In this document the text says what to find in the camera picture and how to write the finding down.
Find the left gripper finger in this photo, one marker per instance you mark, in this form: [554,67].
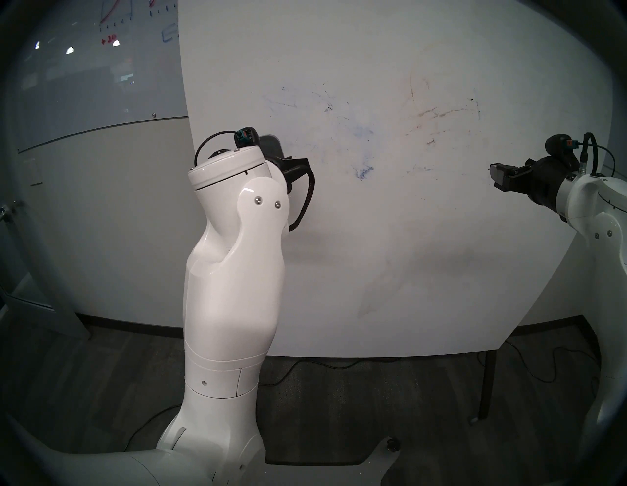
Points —
[296,169]

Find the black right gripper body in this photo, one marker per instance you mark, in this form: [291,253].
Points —
[546,181]

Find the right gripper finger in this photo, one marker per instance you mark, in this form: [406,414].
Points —
[518,168]
[509,182]

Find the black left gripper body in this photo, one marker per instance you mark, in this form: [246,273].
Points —
[277,164]

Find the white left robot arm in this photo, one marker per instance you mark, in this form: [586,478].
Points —
[230,274]

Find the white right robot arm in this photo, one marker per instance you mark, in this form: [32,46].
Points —
[602,235]

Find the white freestanding whiteboard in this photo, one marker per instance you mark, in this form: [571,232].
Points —
[441,245]

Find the black whiteboard stand leg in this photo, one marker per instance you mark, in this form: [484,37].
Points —
[487,387]

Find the black levelling foot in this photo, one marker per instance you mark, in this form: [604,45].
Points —
[393,444]

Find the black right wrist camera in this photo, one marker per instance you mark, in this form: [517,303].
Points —
[561,147]

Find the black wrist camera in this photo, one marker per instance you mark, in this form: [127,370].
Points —
[561,147]
[246,137]

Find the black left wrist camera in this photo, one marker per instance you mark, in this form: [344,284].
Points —
[246,137]

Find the glass wall board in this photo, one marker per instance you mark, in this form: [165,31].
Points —
[98,78]

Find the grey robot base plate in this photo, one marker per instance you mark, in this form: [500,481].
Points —
[379,465]

